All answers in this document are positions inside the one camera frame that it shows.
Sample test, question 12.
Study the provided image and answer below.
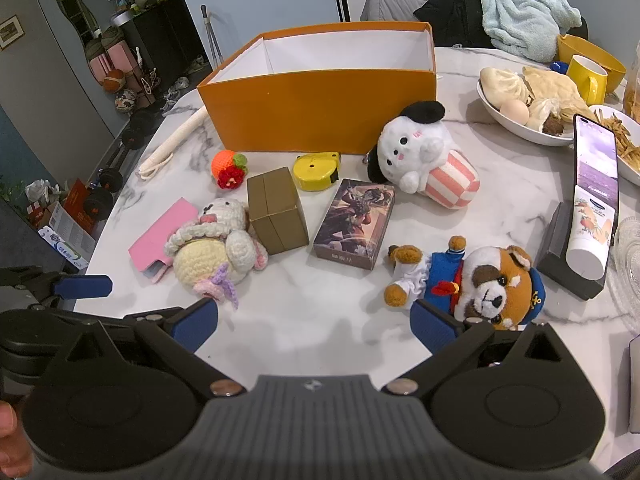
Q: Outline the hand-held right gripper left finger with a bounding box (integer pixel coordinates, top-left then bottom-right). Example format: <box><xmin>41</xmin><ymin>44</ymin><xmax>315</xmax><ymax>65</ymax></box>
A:
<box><xmin>47</xmin><ymin>299</ymin><xmax>246</xmax><ymax>402</ymax></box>

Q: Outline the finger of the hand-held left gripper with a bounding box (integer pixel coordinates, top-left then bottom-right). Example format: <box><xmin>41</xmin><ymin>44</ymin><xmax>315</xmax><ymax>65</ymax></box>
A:
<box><xmin>0</xmin><ymin>266</ymin><xmax>114</xmax><ymax>311</ymax></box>

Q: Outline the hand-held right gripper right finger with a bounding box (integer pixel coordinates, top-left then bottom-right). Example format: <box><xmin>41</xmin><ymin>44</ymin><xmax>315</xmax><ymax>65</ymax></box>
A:
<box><xmin>382</xmin><ymin>299</ymin><xmax>581</xmax><ymax>402</ymax></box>

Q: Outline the cream crochet sheep doll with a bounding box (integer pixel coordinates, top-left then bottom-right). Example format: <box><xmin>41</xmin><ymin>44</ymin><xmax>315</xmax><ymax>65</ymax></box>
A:
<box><xmin>164</xmin><ymin>197</ymin><xmax>270</xmax><ymax>310</ymax></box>

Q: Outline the pink wallet case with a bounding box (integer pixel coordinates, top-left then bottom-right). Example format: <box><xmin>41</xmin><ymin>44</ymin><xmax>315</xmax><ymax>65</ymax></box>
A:
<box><xmin>128</xmin><ymin>197</ymin><xmax>201</xmax><ymax>286</ymax></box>

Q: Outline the illustrated card box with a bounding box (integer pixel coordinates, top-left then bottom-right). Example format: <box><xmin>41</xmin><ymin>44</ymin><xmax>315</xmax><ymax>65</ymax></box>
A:
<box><xmin>312</xmin><ymin>178</ymin><xmax>396</xmax><ymax>269</ymax></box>

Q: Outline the gold cardboard box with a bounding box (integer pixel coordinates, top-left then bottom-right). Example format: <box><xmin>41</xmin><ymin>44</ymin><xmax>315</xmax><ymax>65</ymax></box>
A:
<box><xmin>246</xmin><ymin>166</ymin><xmax>309</xmax><ymax>256</ymax></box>

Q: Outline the yellow tape measure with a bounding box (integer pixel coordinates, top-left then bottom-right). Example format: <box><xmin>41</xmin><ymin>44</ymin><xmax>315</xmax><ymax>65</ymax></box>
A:
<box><xmin>292</xmin><ymin>151</ymin><xmax>342</xmax><ymax>192</ymax></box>

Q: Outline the orange cardboard box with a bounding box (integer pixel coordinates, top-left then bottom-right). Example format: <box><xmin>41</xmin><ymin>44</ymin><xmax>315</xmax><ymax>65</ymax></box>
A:
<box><xmin>196</xmin><ymin>21</ymin><xmax>439</xmax><ymax>156</ymax></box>

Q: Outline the person's left hand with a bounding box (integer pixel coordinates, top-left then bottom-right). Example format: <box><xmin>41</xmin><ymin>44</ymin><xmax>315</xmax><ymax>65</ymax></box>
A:
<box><xmin>0</xmin><ymin>400</ymin><xmax>34</xmax><ymax>479</ymax></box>

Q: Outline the cardboard boxes pile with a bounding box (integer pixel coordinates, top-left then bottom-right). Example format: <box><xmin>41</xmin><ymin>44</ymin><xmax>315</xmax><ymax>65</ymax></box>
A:
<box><xmin>25</xmin><ymin>178</ymin><xmax>103</xmax><ymax>272</ymax></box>

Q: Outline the black dumbbell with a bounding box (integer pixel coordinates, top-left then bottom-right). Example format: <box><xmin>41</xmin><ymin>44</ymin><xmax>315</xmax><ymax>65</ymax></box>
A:
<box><xmin>120</xmin><ymin>110</ymin><xmax>161</xmax><ymax>150</ymax></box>
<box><xmin>81</xmin><ymin>167</ymin><xmax>124</xmax><ymax>221</ymax></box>

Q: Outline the black rectangular box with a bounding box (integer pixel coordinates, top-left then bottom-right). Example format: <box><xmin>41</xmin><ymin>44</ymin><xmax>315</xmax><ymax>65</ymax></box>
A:
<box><xmin>536</xmin><ymin>201</ymin><xmax>608</xmax><ymax>302</ymax></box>

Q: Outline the orange crochet fruit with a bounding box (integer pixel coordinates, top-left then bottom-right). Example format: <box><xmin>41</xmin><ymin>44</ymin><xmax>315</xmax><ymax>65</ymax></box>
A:
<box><xmin>210</xmin><ymin>149</ymin><xmax>249</xmax><ymax>191</ymax></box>

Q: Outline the white rolled cloth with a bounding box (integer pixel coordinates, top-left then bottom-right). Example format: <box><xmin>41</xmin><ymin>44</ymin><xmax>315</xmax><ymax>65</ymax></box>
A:
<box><xmin>137</xmin><ymin>106</ymin><xmax>208</xmax><ymax>181</ymax></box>

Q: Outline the white cream tube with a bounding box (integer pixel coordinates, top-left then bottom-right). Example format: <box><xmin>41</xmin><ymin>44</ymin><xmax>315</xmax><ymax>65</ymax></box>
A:
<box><xmin>565</xmin><ymin>185</ymin><xmax>620</xmax><ymax>282</ymax></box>

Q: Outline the glass dish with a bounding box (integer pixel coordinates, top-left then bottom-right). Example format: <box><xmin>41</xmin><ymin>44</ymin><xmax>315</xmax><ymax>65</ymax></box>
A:
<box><xmin>605</xmin><ymin>215</ymin><xmax>640</xmax><ymax>336</ymax></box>

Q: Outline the white food bowl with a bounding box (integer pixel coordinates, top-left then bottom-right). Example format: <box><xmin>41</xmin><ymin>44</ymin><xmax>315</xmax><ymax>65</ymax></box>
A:
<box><xmin>476</xmin><ymin>66</ymin><xmax>583</xmax><ymax>147</ymax></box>

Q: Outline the brown egg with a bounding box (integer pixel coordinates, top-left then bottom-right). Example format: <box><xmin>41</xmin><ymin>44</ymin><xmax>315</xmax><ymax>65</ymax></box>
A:
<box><xmin>499</xmin><ymin>99</ymin><xmax>530</xmax><ymax>126</ymax></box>

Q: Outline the smartphone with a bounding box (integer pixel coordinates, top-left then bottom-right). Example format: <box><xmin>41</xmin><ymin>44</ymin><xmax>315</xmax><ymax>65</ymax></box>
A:
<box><xmin>573</xmin><ymin>114</ymin><xmax>621</xmax><ymax>206</ymax></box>

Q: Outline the steamed bun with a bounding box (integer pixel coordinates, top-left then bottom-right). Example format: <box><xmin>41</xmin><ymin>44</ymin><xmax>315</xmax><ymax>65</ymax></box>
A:
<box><xmin>480</xmin><ymin>66</ymin><xmax>530</xmax><ymax>108</ymax></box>

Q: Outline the black cabinet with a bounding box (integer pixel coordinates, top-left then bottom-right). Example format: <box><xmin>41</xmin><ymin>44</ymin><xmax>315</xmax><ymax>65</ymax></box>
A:
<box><xmin>122</xmin><ymin>0</ymin><xmax>207</xmax><ymax>93</ymax></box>

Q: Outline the white bowl of fries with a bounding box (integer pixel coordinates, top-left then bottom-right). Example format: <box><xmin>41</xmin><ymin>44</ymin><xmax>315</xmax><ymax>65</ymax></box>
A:
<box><xmin>587</xmin><ymin>104</ymin><xmax>640</xmax><ymax>188</ymax></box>

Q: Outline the small framed picture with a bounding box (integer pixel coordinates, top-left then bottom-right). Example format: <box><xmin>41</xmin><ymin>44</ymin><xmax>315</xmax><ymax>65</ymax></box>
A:
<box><xmin>0</xmin><ymin>14</ymin><xmax>26</xmax><ymax>51</ymax></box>

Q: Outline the grey crutch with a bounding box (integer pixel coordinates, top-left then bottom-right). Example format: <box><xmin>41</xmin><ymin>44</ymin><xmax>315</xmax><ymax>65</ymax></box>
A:
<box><xmin>200</xmin><ymin>4</ymin><xmax>224</xmax><ymax>69</ymax></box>

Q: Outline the yellow mug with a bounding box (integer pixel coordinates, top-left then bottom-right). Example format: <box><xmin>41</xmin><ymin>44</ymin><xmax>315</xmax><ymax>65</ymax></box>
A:
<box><xmin>566</xmin><ymin>54</ymin><xmax>609</xmax><ymax>107</ymax></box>

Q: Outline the black jacket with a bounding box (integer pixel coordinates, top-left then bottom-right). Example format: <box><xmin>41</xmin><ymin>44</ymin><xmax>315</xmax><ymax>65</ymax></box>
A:
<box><xmin>413</xmin><ymin>0</ymin><xmax>496</xmax><ymax>50</ymax></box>

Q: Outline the yellow bowl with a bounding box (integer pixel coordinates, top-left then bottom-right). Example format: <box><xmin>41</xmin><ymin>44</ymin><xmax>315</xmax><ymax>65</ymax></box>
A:
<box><xmin>556</xmin><ymin>34</ymin><xmax>627</xmax><ymax>95</ymax></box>

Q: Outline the light blue fleece blanket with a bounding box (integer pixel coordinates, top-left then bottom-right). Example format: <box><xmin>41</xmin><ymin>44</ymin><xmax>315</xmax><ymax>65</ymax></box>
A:
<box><xmin>476</xmin><ymin>0</ymin><xmax>583</xmax><ymax>63</ymax></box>

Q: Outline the wavy wall mirror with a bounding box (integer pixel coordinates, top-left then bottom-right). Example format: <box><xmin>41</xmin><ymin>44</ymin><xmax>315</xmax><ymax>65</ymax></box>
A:
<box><xmin>54</xmin><ymin>0</ymin><xmax>97</xmax><ymax>41</ymax></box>

